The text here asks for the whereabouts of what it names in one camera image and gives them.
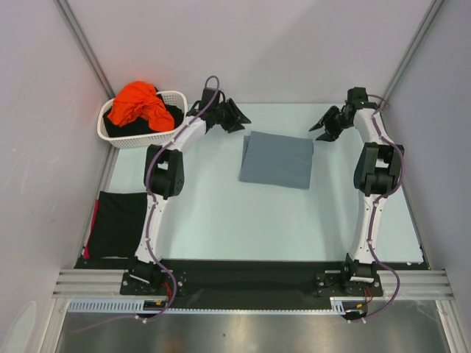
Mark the orange t-shirt in basket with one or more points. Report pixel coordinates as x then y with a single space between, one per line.
139 100

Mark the left aluminium corner post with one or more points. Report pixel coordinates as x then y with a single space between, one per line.
78 33

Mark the black garment in basket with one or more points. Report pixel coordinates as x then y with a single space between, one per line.
140 126

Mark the right aluminium corner post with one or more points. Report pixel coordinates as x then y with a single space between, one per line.
417 40

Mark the white plastic laundry basket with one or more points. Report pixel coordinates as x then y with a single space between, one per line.
172 97

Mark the aluminium front rail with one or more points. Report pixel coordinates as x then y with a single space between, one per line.
414 285

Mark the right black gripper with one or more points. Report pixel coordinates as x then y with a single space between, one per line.
339 119

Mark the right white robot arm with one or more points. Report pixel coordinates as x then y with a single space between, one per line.
377 175

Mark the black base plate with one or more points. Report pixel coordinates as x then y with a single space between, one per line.
241 285

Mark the red folded garment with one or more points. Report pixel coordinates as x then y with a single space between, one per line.
86 253

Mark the folded black t-shirt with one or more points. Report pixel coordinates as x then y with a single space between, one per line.
119 225

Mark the white slotted cable duct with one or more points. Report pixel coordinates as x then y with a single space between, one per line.
136 306

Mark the grey-blue t-shirt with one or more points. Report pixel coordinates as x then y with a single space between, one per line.
280 160

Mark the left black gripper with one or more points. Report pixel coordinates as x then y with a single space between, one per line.
235 117

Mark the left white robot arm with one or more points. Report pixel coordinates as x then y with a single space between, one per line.
164 177

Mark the aluminium corner post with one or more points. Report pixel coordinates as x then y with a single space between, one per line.
78 33
417 40

